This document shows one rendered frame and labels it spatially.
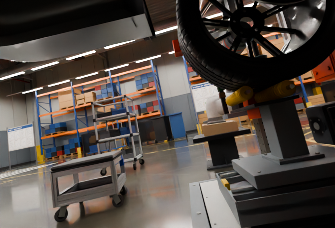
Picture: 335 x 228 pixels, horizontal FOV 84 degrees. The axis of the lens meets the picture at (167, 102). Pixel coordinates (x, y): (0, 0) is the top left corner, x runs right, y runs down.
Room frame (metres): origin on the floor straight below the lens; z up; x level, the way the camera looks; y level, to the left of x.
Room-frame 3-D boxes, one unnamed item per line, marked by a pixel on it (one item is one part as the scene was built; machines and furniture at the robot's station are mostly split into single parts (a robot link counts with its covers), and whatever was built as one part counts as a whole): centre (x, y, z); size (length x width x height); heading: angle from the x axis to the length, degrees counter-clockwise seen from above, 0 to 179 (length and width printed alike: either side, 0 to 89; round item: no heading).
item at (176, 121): (7.11, -0.21, 0.49); 0.64 x 0.54 x 0.97; 177
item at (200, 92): (6.82, -1.68, 0.98); 1.50 x 0.50 x 1.95; 80
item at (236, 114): (1.30, -0.59, 0.44); 0.43 x 0.17 x 0.03; 86
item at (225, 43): (1.02, -0.46, 0.85); 0.21 x 0.14 x 0.14; 176
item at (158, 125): (7.22, 0.39, 0.49); 0.64 x 0.54 x 0.97; 160
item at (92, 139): (8.91, 3.53, 0.49); 1.26 x 0.85 x 0.97; 81
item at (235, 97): (0.86, -0.32, 0.51); 0.29 x 0.06 x 0.06; 176
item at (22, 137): (8.33, 6.79, 0.98); 1.50 x 0.50 x 1.95; 80
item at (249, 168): (0.78, -0.44, 0.32); 0.40 x 0.30 x 0.28; 86
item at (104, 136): (2.68, 0.78, 0.50); 0.54 x 0.42 x 1.00; 86
